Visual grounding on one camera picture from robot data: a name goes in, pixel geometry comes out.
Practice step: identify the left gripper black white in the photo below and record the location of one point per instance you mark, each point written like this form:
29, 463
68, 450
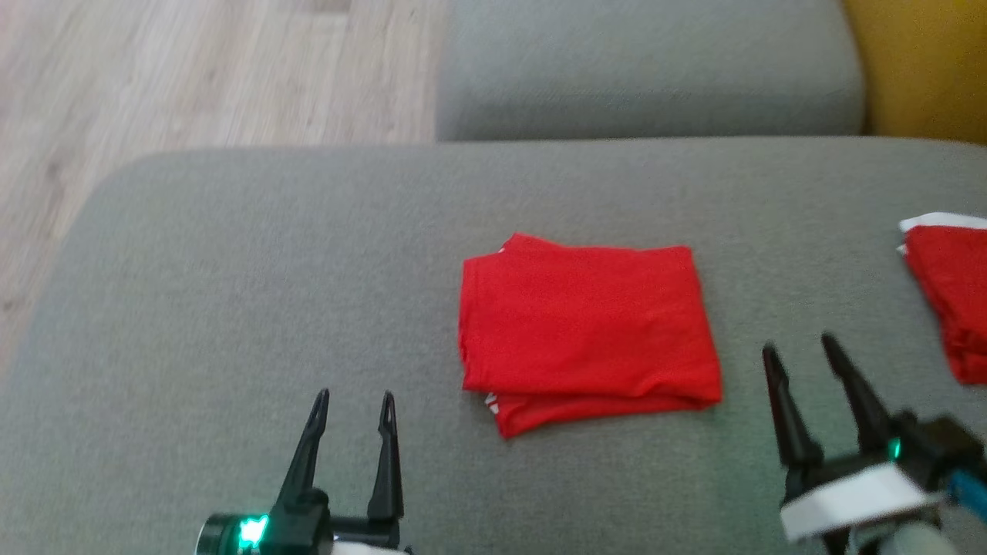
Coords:
304, 528

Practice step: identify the yellow cushion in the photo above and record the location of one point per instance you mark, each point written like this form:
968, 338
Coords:
925, 69

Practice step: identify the folded red garment white edge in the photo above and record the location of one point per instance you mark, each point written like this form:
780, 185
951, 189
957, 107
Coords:
952, 293

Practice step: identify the grey sofa back cushion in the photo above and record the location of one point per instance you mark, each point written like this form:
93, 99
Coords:
648, 69

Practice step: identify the red garment with white trim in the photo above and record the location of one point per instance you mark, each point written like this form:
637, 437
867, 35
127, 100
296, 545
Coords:
586, 324

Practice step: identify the grey sofa seat cushion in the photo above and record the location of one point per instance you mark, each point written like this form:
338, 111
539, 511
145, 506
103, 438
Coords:
270, 324

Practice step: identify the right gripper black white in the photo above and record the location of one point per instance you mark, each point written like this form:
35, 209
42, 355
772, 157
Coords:
856, 497

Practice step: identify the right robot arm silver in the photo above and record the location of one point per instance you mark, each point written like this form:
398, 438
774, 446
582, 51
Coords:
894, 539

